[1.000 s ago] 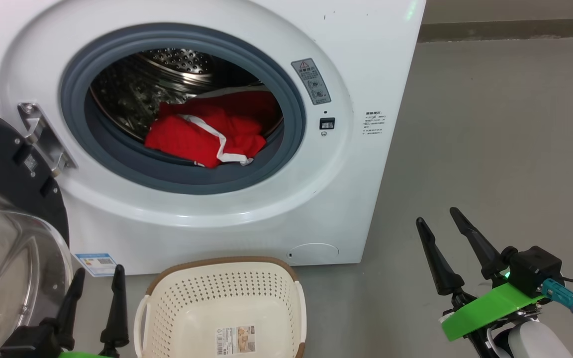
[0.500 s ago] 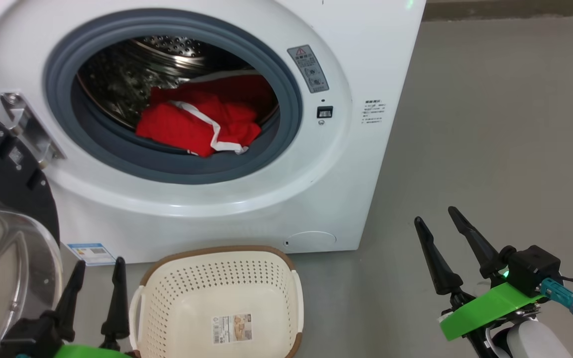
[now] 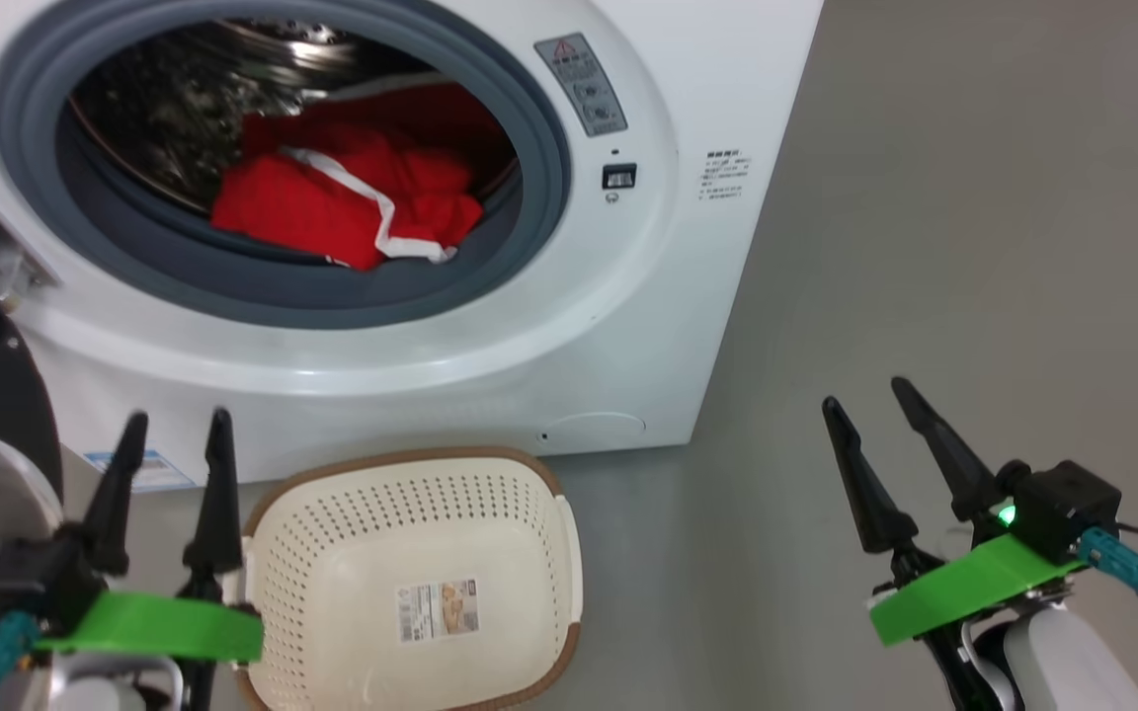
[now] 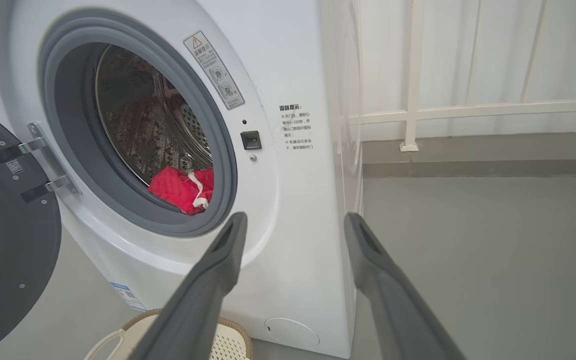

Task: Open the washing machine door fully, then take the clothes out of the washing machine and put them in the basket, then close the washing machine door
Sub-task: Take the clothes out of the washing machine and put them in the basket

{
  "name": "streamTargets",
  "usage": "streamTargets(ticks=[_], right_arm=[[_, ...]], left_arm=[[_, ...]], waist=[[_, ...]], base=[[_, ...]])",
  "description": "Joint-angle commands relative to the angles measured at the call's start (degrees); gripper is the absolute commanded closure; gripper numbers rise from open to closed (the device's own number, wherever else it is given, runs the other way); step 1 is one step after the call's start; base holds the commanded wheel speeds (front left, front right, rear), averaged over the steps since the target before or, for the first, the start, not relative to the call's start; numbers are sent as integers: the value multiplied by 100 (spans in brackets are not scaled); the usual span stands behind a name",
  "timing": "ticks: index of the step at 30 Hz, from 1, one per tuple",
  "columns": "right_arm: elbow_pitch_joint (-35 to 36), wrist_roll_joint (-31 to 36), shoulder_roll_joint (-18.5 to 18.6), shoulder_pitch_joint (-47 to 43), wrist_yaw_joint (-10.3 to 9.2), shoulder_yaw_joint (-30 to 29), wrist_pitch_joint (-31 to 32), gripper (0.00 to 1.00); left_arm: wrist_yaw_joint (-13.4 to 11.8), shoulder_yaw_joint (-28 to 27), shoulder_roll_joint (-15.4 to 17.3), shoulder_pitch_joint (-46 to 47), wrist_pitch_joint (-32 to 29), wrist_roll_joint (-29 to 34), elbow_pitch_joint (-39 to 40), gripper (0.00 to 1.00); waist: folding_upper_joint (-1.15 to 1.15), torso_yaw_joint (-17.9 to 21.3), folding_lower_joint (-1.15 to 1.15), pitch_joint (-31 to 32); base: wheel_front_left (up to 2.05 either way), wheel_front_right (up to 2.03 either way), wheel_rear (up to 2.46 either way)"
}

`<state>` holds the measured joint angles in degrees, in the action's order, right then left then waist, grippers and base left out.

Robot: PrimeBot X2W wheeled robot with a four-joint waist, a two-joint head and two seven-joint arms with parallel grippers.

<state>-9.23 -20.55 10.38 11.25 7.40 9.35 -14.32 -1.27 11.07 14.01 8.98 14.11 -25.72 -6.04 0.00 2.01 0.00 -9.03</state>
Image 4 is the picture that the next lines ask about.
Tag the white washing machine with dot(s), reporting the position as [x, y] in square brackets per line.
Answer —
[288, 225]

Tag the cream perforated laundry basket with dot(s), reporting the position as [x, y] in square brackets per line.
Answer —
[228, 345]

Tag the grey rubber door gasket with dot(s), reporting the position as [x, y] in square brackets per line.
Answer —
[75, 150]

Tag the chrome door hinge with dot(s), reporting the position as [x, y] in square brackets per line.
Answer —
[43, 145]

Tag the grey warning sticker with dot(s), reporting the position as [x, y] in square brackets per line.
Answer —
[214, 70]

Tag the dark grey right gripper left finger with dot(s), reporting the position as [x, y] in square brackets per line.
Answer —
[193, 305]

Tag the small QR code sticker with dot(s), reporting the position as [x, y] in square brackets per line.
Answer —
[15, 167]

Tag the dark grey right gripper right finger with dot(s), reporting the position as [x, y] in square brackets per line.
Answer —
[403, 310]

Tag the white metal railing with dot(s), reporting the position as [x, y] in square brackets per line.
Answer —
[468, 111]

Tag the round drain filter cover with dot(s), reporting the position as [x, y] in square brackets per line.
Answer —
[292, 333]

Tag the red and white garment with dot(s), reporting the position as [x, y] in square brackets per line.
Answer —
[175, 190]

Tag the blue energy label sticker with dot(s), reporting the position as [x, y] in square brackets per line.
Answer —
[128, 296]

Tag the black round glass washer door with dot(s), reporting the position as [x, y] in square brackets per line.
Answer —
[23, 250]

